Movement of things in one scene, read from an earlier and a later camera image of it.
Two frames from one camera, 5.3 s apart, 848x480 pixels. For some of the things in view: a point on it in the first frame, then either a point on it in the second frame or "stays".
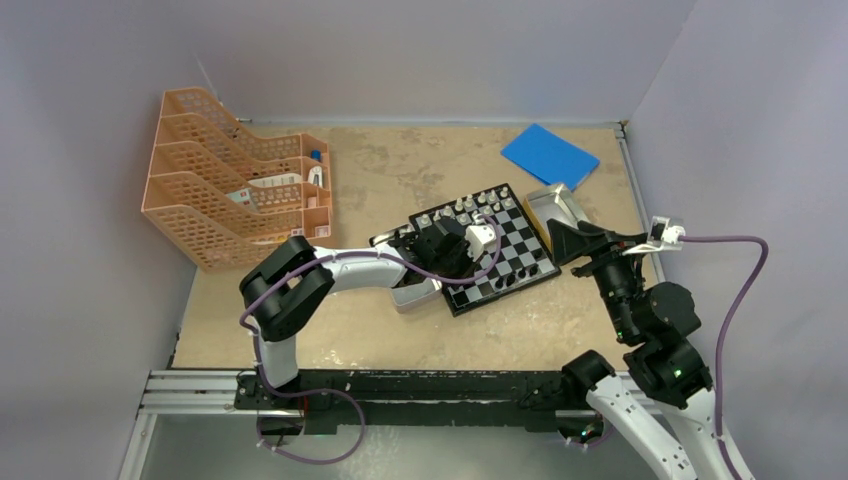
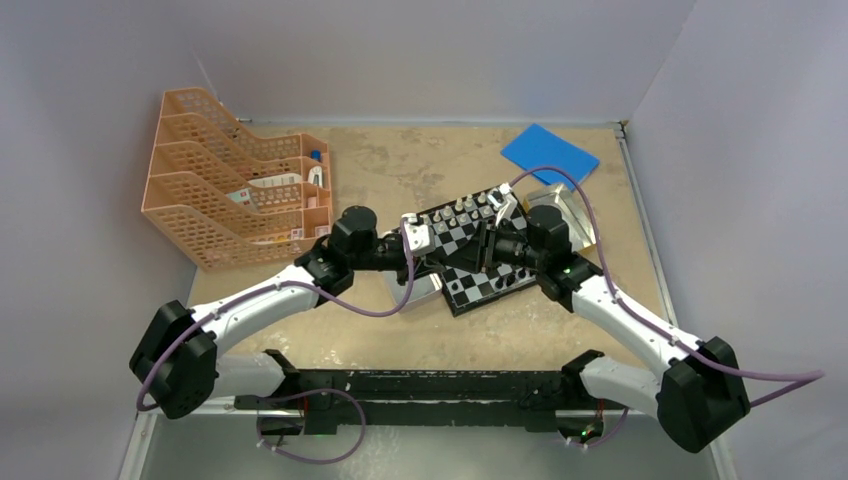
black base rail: x=415 y=401 stays
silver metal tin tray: x=406 y=297 stays
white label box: x=276 y=180 stays
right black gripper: x=569 y=242 → x=472 y=255
